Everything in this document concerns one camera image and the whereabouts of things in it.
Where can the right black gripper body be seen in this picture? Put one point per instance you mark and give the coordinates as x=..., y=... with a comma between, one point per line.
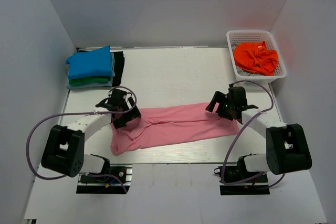
x=226, y=111

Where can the pink t shirt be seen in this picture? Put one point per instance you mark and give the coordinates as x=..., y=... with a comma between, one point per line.
x=170, y=125

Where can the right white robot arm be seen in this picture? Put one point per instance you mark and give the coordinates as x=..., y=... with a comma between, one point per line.
x=287, y=149

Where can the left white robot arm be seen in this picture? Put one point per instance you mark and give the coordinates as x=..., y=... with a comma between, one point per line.
x=65, y=148

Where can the grey t shirt in basket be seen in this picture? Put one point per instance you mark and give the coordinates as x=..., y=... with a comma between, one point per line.
x=240, y=71

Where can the light blue folded t shirt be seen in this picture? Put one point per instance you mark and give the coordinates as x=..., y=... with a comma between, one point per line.
x=108, y=84

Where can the green folded t shirt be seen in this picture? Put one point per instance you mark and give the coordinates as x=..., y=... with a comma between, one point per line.
x=89, y=80

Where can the orange t shirt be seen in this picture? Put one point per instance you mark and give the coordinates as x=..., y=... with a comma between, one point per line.
x=255, y=57

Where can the white plastic basket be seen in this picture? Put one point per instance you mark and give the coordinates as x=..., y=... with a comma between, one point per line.
x=240, y=36

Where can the black folded t shirt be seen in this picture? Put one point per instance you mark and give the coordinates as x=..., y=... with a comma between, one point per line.
x=118, y=68

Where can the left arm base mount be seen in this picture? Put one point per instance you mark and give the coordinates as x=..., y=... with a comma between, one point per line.
x=114, y=180

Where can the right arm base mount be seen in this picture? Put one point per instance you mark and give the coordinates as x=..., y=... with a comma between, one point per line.
x=243, y=182

